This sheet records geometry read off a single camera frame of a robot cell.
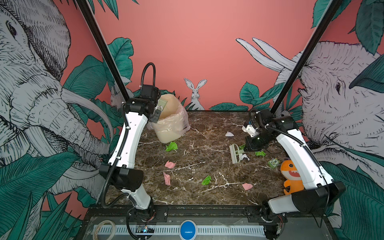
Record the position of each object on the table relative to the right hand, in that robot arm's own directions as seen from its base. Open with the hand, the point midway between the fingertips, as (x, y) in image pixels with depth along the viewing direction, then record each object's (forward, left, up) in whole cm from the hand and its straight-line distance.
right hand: (243, 147), depth 72 cm
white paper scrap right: (+7, -7, -23) cm, 25 cm away
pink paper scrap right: (-12, -5, -24) cm, 27 cm away
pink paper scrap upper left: (+1, +40, -23) cm, 46 cm away
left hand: (+15, +48, +10) cm, 51 cm away
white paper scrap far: (+26, 0, -25) cm, 36 cm away
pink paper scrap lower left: (-7, +41, -23) cm, 47 cm away
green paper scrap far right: (+9, -18, -23) cm, 31 cm away
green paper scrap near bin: (+14, +40, -22) cm, 48 cm away
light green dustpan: (+22, +43, +8) cm, 49 cm away
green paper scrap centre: (-8, +17, -24) cm, 31 cm away
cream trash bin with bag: (+17, +36, +1) cm, 40 cm away
